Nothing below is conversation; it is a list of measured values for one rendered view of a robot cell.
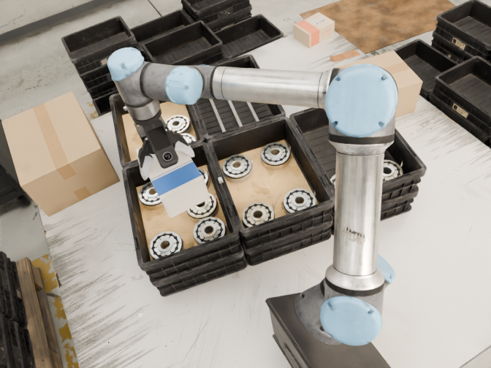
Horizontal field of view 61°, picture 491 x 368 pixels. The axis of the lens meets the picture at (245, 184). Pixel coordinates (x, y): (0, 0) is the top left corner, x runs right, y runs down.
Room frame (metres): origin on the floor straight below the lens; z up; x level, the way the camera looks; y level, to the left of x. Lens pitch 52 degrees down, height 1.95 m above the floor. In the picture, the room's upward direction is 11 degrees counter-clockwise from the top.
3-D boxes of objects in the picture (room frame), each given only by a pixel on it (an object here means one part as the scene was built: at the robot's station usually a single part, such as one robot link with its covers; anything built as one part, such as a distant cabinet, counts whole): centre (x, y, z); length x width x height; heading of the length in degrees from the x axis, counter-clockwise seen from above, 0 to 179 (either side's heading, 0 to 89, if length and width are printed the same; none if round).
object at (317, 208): (0.83, -0.07, 0.92); 0.40 x 0.30 x 0.02; 9
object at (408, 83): (1.25, -0.57, 0.78); 0.30 x 0.22 x 0.16; 98
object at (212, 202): (0.79, 0.15, 0.86); 0.10 x 0.10 x 0.01
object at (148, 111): (0.77, 0.20, 1.33); 0.08 x 0.08 x 0.05
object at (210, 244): (0.78, 0.22, 0.92); 0.40 x 0.30 x 0.02; 9
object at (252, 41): (2.28, -0.17, 0.31); 0.40 x 0.30 x 0.34; 110
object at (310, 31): (1.81, -0.48, 0.74); 0.16 x 0.12 x 0.07; 115
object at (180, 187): (0.75, 0.19, 1.09); 0.20 x 0.12 x 0.09; 20
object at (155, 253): (0.67, 0.28, 0.86); 0.10 x 0.10 x 0.01
